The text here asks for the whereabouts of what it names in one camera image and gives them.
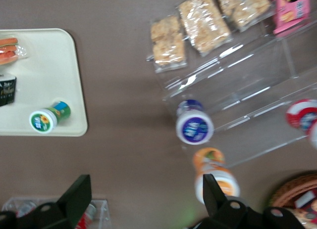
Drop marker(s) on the red cookie box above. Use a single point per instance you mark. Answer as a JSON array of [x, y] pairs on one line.
[[305, 204]]

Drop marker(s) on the pink snack packet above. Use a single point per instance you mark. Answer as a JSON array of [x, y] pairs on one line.
[[291, 11]]

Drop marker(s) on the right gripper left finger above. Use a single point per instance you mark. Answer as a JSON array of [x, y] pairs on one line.
[[76, 196]]

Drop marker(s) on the clear acrylic bottle rack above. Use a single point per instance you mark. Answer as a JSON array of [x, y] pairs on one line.
[[101, 209]]

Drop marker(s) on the clear acrylic step display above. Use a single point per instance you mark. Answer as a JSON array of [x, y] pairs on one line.
[[247, 90]]

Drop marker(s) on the small black snack box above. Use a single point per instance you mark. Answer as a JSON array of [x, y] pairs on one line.
[[7, 90]]

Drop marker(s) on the wicker snack basket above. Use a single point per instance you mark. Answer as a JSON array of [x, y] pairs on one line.
[[287, 192]]

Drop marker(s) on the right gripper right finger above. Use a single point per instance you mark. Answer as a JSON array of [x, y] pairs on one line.
[[213, 196]]

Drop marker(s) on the orange gum bottle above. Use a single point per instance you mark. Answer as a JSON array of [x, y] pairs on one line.
[[210, 164]]

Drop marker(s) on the red cola bottle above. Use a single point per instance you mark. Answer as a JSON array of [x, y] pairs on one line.
[[86, 217]]

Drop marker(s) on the cream plastic tray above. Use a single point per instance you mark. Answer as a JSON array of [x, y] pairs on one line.
[[49, 78]]

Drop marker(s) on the green gum bottle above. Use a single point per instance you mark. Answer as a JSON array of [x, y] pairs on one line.
[[44, 119]]

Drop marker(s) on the red gum bottle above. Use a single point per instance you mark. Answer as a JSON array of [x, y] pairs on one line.
[[301, 116]]

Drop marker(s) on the wrapped triangle sandwich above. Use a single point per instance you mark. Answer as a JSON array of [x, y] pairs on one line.
[[8, 49]]

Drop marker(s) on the clear-wrapped rice cracker pack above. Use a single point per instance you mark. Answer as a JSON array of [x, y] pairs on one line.
[[168, 43], [245, 9], [204, 26]]

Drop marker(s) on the purple gum bottle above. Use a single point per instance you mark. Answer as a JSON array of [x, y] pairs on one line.
[[194, 126]]

